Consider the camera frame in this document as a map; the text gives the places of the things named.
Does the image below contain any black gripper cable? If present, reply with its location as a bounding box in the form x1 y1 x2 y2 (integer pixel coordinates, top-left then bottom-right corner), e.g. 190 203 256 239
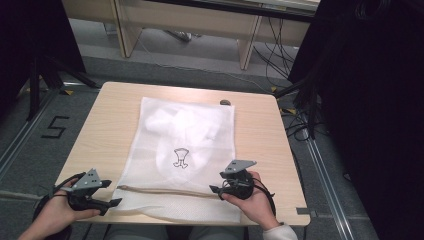
32 171 87 222
250 177 278 217

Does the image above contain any white garment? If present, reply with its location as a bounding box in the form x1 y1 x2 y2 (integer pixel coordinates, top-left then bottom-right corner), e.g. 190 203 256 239
144 105 228 169

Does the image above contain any black cable bundle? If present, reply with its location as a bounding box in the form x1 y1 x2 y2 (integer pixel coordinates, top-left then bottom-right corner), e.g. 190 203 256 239
279 105 332 142
252 16 301 88

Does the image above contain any grey power strip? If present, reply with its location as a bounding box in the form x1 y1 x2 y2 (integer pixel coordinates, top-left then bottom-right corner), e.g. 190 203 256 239
163 29 203 43

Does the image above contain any person's left leg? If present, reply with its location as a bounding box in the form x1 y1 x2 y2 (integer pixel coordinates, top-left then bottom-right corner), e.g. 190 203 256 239
102 224 168 240

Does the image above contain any metal floor rail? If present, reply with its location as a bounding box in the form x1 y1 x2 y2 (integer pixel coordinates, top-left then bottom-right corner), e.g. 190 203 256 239
0 87 63 183
300 128 357 240

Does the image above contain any person's left hand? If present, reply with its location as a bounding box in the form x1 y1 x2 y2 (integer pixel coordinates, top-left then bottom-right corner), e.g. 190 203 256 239
33 178 102 236

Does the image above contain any person's leg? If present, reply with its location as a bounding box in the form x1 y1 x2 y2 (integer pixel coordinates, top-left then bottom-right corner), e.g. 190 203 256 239
187 225 250 240
102 224 168 240

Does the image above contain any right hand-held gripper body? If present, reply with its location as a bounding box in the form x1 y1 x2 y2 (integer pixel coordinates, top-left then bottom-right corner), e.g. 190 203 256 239
219 159 258 201

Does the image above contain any white mesh laundry bag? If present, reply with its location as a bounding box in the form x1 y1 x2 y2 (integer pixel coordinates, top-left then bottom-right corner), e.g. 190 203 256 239
110 96 243 224

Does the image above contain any person's right hand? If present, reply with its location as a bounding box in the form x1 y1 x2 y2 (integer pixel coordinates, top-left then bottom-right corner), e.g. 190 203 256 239
221 170 282 232

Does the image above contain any black curtain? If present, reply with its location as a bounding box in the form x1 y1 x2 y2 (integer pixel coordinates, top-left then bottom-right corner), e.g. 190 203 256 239
0 0 87 118
287 0 424 240

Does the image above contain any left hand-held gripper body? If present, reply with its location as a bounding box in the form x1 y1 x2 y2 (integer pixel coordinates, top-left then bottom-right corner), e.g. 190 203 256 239
60 168 104 212

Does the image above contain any person's right leg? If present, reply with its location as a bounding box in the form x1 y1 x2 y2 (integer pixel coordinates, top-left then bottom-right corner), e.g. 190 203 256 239
187 225 250 240

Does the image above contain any black metal stand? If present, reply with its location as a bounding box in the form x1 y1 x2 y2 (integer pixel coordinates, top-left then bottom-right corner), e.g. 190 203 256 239
274 74 322 140
25 54 102 122

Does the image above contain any grey tape strip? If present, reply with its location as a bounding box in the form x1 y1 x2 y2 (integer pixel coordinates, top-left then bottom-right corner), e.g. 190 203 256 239
295 206 318 218

